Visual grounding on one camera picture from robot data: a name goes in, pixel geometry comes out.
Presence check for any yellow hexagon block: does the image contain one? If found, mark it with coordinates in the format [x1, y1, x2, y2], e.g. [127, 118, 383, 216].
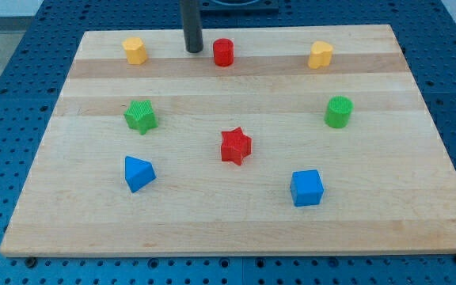
[122, 37, 148, 65]

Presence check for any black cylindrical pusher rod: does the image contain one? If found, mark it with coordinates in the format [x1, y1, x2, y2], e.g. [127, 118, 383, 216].
[179, 0, 203, 53]

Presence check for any blue triangle block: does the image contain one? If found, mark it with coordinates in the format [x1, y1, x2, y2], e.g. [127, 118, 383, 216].
[124, 156, 156, 193]

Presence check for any wooden board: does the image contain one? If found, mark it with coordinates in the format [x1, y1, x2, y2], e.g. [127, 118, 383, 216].
[0, 25, 456, 257]

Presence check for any blue cube block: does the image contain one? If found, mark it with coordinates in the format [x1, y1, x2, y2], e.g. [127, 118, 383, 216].
[290, 169, 325, 207]

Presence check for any yellow heart block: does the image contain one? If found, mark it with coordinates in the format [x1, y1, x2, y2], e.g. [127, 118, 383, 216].
[308, 40, 333, 69]

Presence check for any green cylinder block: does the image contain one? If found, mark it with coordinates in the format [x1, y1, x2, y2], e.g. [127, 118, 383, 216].
[324, 96, 354, 128]

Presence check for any green star block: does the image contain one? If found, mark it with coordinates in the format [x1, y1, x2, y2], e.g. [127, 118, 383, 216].
[123, 100, 158, 135]

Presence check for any red star block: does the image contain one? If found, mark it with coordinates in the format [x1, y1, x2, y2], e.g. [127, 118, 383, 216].
[220, 127, 252, 165]

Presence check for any red cylinder block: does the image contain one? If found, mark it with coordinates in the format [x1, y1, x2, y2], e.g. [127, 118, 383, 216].
[213, 38, 234, 67]

